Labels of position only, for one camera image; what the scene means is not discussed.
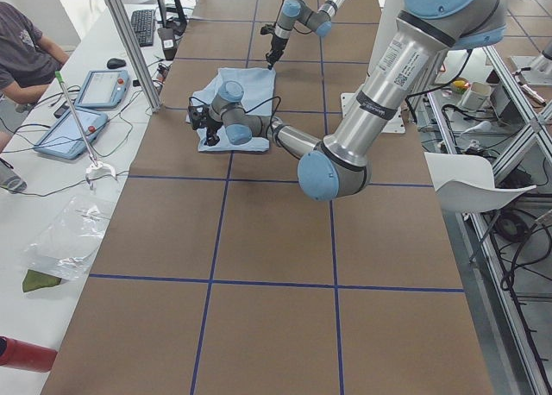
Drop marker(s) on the clear plastic bag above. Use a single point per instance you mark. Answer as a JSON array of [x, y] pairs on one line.
[[66, 247]]

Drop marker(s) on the near blue teach pendant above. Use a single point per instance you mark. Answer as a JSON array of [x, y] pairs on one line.
[[63, 139]]

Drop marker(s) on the white plastic chair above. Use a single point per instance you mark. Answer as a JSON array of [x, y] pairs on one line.
[[465, 184]]

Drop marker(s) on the aluminium frame post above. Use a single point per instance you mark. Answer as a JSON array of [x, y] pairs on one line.
[[133, 50]]

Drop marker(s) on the white mug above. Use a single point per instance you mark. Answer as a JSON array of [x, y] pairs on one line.
[[475, 96]]

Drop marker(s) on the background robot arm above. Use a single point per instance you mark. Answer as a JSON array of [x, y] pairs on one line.
[[542, 63]]

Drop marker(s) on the black keyboard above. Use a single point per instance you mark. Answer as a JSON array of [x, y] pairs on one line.
[[143, 22]]

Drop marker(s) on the black computer mouse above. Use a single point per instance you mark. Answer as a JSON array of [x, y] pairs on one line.
[[115, 63]]

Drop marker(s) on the red bottle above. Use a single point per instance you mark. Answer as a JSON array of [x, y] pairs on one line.
[[26, 356]]

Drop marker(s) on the green cloth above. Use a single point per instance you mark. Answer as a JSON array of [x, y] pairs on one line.
[[34, 280]]

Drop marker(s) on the blue teach pendant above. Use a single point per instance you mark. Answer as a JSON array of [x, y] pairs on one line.
[[63, 139], [103, 89]]

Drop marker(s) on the seated person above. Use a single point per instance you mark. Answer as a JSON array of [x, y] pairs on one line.
[[29, 59]]

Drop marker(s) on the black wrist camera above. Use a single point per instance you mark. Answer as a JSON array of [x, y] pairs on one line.
[[198, 116], [267, 29]]

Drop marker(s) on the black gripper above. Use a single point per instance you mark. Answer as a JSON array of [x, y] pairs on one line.
[[276, 44], [212, 128]]

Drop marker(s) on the far blue teach pendant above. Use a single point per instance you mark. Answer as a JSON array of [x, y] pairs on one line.
[[103, 89]]

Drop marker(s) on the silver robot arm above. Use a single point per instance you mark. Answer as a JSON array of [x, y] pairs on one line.
[[337, 165], [290, 12]]

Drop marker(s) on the light blue button shirt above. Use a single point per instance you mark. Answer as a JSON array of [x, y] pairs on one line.
[[258, 86]]

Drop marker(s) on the reacher grabber stick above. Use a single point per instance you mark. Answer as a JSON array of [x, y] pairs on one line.
[[96, 166]]

